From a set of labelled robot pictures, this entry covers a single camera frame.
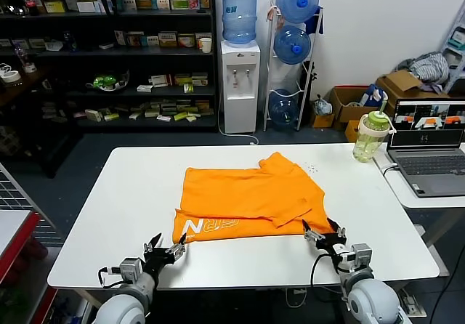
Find white side table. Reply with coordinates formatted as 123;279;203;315
373;142;465;210

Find blue and white bag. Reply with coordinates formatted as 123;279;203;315
360;83;389;108

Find white water dispenser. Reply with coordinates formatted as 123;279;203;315
221;40;262;134

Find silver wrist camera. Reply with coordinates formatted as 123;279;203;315
118;257;143;280
349;243;373;271

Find grey open laptop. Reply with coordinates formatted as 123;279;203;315
386;99;465;199

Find white dispenser power cord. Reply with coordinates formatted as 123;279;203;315
217;94;259;146

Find open cardboard box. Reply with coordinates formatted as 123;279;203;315
330;86;382;131

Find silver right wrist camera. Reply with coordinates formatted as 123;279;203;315
349;243;373;271

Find yellow carton under bag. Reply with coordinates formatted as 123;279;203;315
311;111;335;129

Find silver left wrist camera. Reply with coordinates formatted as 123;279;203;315
118;257;143;280

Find black tripod stand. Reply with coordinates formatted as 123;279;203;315
303;60;319;96

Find yellow flat box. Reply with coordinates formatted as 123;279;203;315
44;0;66;14

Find dark blue bottle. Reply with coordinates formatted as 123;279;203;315
63;31;79;52

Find white power strip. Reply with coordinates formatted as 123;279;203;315
397;289;428;318

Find white metal jug rack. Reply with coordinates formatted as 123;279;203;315
262;0;325;132

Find orange t-shirt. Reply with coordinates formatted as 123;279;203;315
171;151;332;244

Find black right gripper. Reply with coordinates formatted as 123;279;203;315
302;217;347;253

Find red and white cabinet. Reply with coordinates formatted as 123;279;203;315
0;209;57;324

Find bowl with green items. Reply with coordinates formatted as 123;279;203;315
85;68;131;94

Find green lid drinking bottle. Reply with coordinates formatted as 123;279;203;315
352;97;397;164

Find white storage rack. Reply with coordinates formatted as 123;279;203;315
440;4;465;94

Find large white table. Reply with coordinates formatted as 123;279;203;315
47;142;441;291

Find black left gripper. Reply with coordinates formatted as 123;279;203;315
143;232;188;271

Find grey striped clothes pile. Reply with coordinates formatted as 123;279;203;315
396;52;450;85

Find dark wooden side table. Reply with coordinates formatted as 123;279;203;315
0;65;84;179

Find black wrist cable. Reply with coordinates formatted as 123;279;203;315
97;265;126;289
309;253;349;303

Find small yellow carton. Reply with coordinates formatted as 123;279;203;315
344;119;364;143

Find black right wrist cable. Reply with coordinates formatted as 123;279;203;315
309;253;349;303

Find upright blue water jug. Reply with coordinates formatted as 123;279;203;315
221;0;260;46

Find black shelf unit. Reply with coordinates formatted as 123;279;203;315
0;0;219;134

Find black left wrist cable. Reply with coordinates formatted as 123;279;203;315
97;265;126;289

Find white wire grid panel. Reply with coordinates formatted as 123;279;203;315
0;161;66;247

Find cardboard box under clothes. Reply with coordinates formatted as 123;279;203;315
376;70;451;118

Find grey plastic bag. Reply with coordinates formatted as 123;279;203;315
312;94;333;117

